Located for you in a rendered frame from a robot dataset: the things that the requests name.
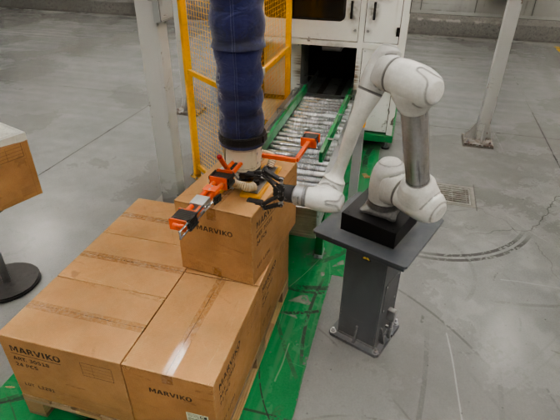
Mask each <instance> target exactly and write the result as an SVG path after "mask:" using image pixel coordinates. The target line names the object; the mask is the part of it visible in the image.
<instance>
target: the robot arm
mask: <svg viewBox="0 0 560 420"><path fill-rule="evenodd" d="M401 56H402V53H401V51H400V49H399V48H398V47H397V46H395V45H393V44H390V43H384V44H383V45H380V46H379V47H378V48H377V50H376V51H375V52H374V53H373V55H372V56H371V57H370V59H369V60H368V62H367V65H366V67H365V68H364V70H363V73H362V76H361V79H360V82H359V84H358V87H357V93H356V97H355V100H354V104H353V107H352V111H351V114H350V117H349V119H348V122H347V126H346V129H345V133H344V135H343V138H342V143H341V147H340V149H339V153H338V155H337V160H336V162H335V164H334V166H333V168H332V170H331V172H329V173H327V174H324V176H323V177H322V180H321V181H320V183H319V184H318V185H317V186H315V187H309V186H303V185H296V186H293V185H288V184H283V180H284V177H280V176H278V175H277V174H276V173H274V172H272V171H270V170H269V169H267V168H264V169H263V170H262V171H257V170H256V171H254V172H253V171H247V172H246V173H245V174H246V175H248V176H253V177H258V178H260V177H263V178H264V179H265V180H267V181H268V182H269V183H270V184H271V185H272V187H273V194H272V195H273V197H270V198H269V199H268V200H266V201H264V202H263V200H262V199H257V198H252V197H249V198H248V199H247V202H248V203H255V205H259V206H261V208H262V210H268V209H271V208H277V207H279V208H282V207H283V205H284V203H283V201H284V202H287V203H292V204H293V205H296V206H300V207H304V208H310V209H312V210H314V211H318V212H322V213H338V212H340V211H342V209H343V205H344V201H345V197H344V194H343V189H344V186H345V182H344V174H345V172H346V169H347V166H348V163H349V160H350V158H351V156H352V154H353V150H354V148H355V145H356V143H357V140H358V137H359V135H360V132H361V131H362V128H363V125H364V123H365V122H366V120H367V119H368V116H369V115H370V113H371V112H372V110H373V109H374V108H375V106H376V105H377V103H378V102H379V100H380V99H381V97H382V95H383V94H384V92H387V93H390V95H391V97H392V100H393V101H394V103H395V105H396V108H397V110H398V111H399V112H400V113H401V123H402V144H403V156H404V163H403V161H401V160H400V159H399V158H397V157H383V158H381V159H380V160H379V161H378V162H377V163H376V165H375V166H374V168H373V170H372V174H371V177H370V182H369V188H368V197H367V201H366V202H365V203H364V205H363V206H362V207H360V210H359V212H360V213H367V214H370V215H373V216H376V217H379V218H384V219H387V220H388V221H390V222H396V218H397V215H398V213H399V212H400V211H402V212H403V213H405V214H407V215H408V216H409V217H411V218H413V219H415V220H417V221H419V222H422V223H435V222H437V221H438V220H439V219H441V218H442V216H443V215H444V213H445V212H446V210H447V202H446V199H445V197H444V196H443V195H442V194H441V193H440V190H439V188H438V185H437V183H436V179H435V178H434V176H432V175H431V174H430V167H429V131H428V110H429V109H430V107H432V106H434V105H435V104H437V103H438V102H439V100H440V99H441V97H442V96H443V93H444V81H443V79H442V77H441V76H440V75H439V74H438V73H437V72H436V71H435V70H433V69H432V68H430V67H429V66H427V65H425V64H422V63H420V62H417V61H414V60H412V59H407V58H403V57H401ZM273 179H275V180H276V181H278V182H279V184H278V183H277V182H275V181H274V180H273ZM275 185H276V186H275ZM276 199H277V200H278V201H280V202H275V203H272V204H269V203H270V202H272V201H274V200H276ZM267 204H268V205H267Z"/></svg>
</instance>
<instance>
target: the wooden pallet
mask: <svg viewBox="0 0 560 420"><path fill-rule="evenodd" d="M287 293H288V274H287V278H286V280H285V283H284V284H283V287H282V291H281V292H280V295H279V297H278V300H277V303H276V305H275V308H274V309H273V312H272V316H271V317H270V320H269V322H268V325H267V328H266V330H265V333H264V335H263V337H262V341H261V342H260V345H259V348H258V350H257V353H256V356H255V358H254V360H253V362H252V366H251V368H250V370H249V373H248V375H247V378H246V381H245V383H244V385H243V387H242V391H241V393H240V396H239V398H238V400H237V404H236V406H235V408H234V410H233V413H232V416H231V418H230V420H239V418H240V416H241V414H242V411H243V408H244V405H245V403H246V401H247V398H248V394H249V392H250V390H251V387H252V385H253V381H254V379H255V377H256V374H257V372H258V368H259V366H260V363H261V361H262V359H263V355H264V353H265V350H266V348H267V345H268V342H269V339H270V337H271V335H272V332H273V329H274V326H275V324H276V321H277V319H278V315H279V313H280V311H281V308H282V305H283V302H284V300H285V297H286V295H287ZM22 395H23V397H24V399H25V401H26V404H27V406H28V408H29V411H30V413H35V414H38V415H41V416H44V417H48V416H49V415H50V413H51V412H52V411H53V409H54V408H58V409H61V410H64V411H68V412H70V413H76V414H79V415H83V416H85V417H89V418H94V419H97V420H119V419H116V418H113V417H108V416H104V415H101V414H98V413H95V412H89V411H86V410H82V409H80V408H76V407H71V406H68V405H64V404H61V403H58V402H53V401H49V400H46V399H43V398H40V397H34V396H31V395H27V394H25V393H23V394H22Z"/></svg>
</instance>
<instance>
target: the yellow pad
mask: <svg viewBox="0 0 560 420"><path fill-rule="evenodd" d="M264 168H267V169H269V170H270V171H272V172H273V173H276V174H277V175H278V174H279V172H280V171H281V169H282V167H281V166H277V165H274V168H271V167H267V164H266V163H264V164H263V165H262V167H261V170H263V169H264ZM250 182H254V183H256V184H257V190H256V191H255V192H247V191H246V192H245V191H243V190H242V191H241V192H240V197H243V198H257V199H260V198H261V196H262V195H263V194H264V193H265V192H266V190H267V189H268V187H269V186H270V183H269V182H268V181H267V180H265V181H263V180H259V179H253V178H252V179H251V181H250Z"/></svg>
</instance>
